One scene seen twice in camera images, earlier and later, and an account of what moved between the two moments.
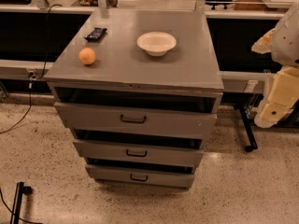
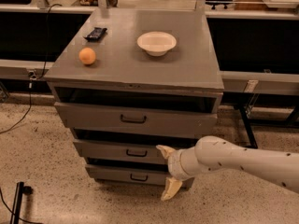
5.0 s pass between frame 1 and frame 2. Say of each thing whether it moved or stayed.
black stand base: stayed
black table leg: stayed
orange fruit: stayed
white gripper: moved
